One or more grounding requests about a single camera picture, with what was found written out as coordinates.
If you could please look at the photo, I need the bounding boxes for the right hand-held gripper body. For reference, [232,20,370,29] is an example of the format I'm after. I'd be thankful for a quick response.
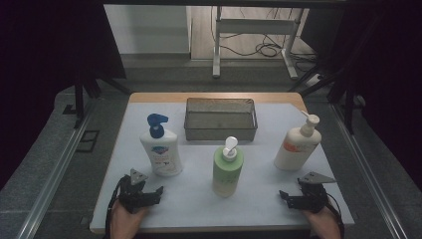
[297,171,337,214]

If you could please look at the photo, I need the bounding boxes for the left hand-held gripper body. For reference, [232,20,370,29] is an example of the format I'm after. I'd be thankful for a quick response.
[115,167,157,214]

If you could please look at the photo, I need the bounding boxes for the white bottle with blue pump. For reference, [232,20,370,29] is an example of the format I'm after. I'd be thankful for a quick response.
[139,113,184,177]

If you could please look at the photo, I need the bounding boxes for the cream bottle with orange label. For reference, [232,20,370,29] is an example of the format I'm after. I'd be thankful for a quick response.
[273,110,322,171]

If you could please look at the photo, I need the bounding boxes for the green bottle with white pump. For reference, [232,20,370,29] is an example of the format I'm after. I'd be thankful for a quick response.
[212,135,245,198]

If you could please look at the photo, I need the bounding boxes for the grey metal mesh basket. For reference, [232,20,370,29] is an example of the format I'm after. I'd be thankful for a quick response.
[183,97,259,141]

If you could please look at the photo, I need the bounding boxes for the person's left hand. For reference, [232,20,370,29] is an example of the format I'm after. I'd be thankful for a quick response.
[109,200,147,239]

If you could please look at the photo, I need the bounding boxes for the person's right hand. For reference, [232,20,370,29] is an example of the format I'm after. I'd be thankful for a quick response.
[303,207,342,239]

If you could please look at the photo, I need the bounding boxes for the black metal stand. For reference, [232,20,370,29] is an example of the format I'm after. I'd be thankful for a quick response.
[288,63,366,135]
[62,74,131,129]

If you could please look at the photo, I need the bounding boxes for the white power strip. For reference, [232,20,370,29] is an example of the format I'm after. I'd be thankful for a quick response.
[305,73,324,88]

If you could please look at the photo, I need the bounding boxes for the dark curtain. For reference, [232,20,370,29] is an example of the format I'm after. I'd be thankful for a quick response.
[0,0,127,190]
[300,0,422,182]

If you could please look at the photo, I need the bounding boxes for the right hand-held gripper cable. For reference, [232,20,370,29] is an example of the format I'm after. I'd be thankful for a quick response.
[326,193,346,239]

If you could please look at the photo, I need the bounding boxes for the aluminium floor rail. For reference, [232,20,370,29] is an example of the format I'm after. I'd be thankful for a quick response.
[329,103,401,239]
[16,99,98,239]

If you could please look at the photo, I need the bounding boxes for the black floor cables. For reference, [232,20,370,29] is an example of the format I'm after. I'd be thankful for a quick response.
[217,6,317,73]

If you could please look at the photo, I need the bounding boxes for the white metal desk frame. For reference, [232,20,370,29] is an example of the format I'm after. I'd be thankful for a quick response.
[212,5,300,81]

